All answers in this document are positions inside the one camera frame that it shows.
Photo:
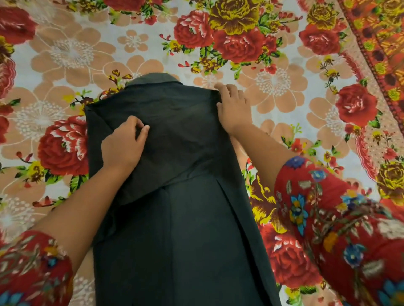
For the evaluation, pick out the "red floral dress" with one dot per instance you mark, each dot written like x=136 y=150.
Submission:
x=347 y=236

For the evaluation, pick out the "person's left hand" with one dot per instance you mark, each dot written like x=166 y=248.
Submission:
x=121 y=148

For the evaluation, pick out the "bed with floral sheet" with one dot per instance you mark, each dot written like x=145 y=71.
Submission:
x=300 y=94

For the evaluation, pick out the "person's right hand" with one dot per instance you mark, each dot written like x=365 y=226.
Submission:
x=233 y=110

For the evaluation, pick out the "person's left forearm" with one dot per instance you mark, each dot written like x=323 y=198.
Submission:
x=82 y=214

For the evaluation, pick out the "person's right forearm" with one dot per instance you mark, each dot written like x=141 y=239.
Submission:
x=265 y=154

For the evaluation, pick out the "black shirt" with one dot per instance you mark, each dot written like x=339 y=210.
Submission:
x=176 y=220

